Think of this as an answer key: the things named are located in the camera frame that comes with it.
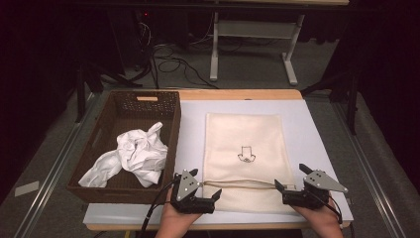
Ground black metal stand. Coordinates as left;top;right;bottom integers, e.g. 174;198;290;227
74;60;144;124
300;67;362;136

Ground dark device with red light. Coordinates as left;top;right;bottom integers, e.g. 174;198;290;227
132;9;158;23

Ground person's left hand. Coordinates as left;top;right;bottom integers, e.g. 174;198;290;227
155;191;202;238

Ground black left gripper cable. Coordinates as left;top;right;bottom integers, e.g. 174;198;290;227
140;179;176;238

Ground black floor cables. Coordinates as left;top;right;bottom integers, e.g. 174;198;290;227
138;19;220;90

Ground cream drawstring cloth bag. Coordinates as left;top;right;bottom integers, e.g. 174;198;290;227
201;113;296;214

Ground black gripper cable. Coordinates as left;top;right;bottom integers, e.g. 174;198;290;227
313;190;344;225
140;179;176;238

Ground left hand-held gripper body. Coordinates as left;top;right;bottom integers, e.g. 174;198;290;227
169;169;216;214

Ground white tape piece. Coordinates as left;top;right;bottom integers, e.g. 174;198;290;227
14;180;40;197

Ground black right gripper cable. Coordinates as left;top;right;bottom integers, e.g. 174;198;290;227
313;190;344;225

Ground white metal desk frame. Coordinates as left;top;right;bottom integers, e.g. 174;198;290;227
209;11;306;87

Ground metal floor rail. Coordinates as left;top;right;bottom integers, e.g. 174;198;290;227
13;92;102;238
332;101;408;238

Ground white shirt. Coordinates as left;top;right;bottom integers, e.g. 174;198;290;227
77;121;169;188

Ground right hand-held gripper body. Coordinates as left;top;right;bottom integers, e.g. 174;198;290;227
282;169;349;210

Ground brown woven basket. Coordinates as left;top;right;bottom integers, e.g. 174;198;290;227
66;90;182;205

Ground person's right hand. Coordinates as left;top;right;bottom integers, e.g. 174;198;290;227
291;202;345;238

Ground white table mat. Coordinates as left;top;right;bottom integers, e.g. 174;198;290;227
82;99;355;226

